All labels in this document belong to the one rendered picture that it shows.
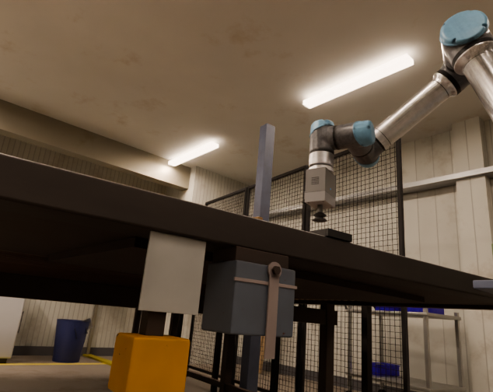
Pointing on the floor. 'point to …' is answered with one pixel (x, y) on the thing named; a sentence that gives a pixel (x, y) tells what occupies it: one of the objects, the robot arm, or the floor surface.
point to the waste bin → (70, 339)
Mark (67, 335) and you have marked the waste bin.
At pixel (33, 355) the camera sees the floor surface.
